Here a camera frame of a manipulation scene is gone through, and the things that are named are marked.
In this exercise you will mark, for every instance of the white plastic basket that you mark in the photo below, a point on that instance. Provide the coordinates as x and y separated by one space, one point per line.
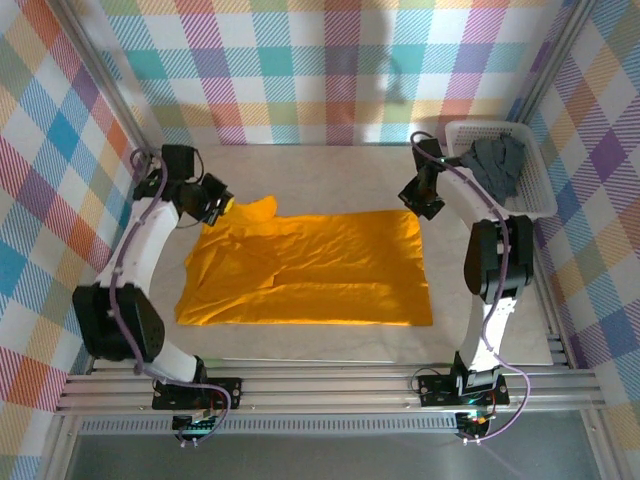
537 185

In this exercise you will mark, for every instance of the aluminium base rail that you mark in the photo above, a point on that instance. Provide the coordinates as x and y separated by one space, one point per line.
325 390

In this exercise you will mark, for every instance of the grey t-shirt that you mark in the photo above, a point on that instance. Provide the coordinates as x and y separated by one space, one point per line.
495 165

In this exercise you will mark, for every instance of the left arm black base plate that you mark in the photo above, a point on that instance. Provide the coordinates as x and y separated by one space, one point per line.
230 392

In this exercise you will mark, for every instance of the aluminium frame post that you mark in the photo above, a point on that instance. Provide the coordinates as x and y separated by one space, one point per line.
550 60
105 80

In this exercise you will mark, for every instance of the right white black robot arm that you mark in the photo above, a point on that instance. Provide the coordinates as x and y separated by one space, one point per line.
487 325

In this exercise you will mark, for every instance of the grey metal panel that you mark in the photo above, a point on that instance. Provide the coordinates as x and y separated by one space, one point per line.
325 457

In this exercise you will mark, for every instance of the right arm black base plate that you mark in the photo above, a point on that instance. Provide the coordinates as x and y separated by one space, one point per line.
432 390

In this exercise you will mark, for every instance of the yellow t-shirt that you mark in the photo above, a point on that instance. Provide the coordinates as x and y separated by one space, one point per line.
325 270

